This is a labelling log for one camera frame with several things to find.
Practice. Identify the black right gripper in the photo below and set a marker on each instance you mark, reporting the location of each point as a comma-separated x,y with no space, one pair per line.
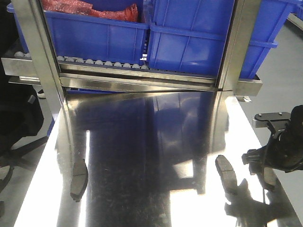
283,153

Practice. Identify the grey brake pad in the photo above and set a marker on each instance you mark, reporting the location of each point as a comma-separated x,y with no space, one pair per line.
268,179
79,180
227,174

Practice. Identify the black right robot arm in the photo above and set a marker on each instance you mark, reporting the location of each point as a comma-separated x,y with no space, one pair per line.
296,121

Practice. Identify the right blue plastic crate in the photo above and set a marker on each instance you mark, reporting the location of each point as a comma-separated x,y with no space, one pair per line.
190,35

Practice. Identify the blue plastic crate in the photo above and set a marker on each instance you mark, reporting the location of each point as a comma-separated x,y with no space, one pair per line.
106,30
190,35

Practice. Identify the left blue plastic crate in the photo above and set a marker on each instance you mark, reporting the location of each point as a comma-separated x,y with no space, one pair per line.
106,30

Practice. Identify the black office chair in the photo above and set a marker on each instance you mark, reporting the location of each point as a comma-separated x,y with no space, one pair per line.
20,116

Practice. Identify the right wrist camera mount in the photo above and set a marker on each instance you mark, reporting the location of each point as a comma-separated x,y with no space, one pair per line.
275,122

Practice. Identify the stainless steel roller rack frame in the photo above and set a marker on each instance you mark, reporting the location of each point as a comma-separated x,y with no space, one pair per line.
43,68

